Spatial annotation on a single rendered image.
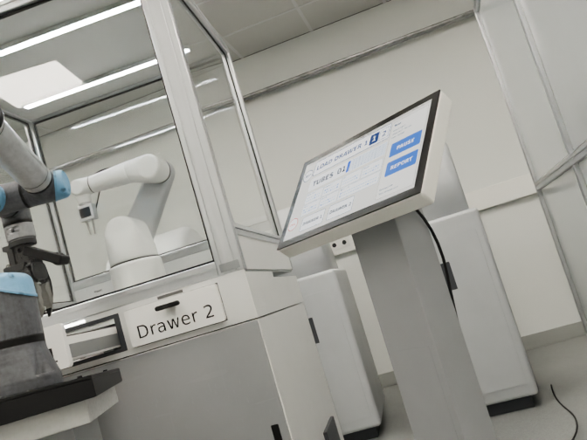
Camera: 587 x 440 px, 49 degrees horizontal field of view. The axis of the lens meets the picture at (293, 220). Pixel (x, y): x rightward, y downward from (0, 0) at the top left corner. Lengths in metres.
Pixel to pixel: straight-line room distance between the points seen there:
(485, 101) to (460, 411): 3.64
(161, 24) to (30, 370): 1.18
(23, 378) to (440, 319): 0.95
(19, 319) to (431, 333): 0.92
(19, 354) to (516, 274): 4.08
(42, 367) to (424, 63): 4.23
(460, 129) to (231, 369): 3.46
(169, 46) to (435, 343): 1.16
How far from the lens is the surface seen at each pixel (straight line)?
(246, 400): 1.91
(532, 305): 4.97
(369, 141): 1.70
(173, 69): 2.03
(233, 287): 1.88
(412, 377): 1.68
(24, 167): 1.61
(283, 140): 5.15
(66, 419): 1.19
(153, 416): 2.00
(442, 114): 1.57
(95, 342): 1.87
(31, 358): 1.29
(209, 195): 1.91
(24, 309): 1.31
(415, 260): 1.62
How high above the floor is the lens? 0.82
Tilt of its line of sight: 7 degrees up
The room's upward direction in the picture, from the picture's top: 17 degrees counter-clockwise
